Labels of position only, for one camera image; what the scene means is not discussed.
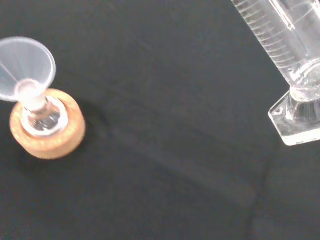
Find black bench cloth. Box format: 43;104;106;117
0;0;320;240

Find round-bottom glass flask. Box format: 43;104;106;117
21;96;68;137

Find clear plastic funnel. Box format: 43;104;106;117
0;36;57;112

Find cork ring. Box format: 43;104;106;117
9;88;87;160

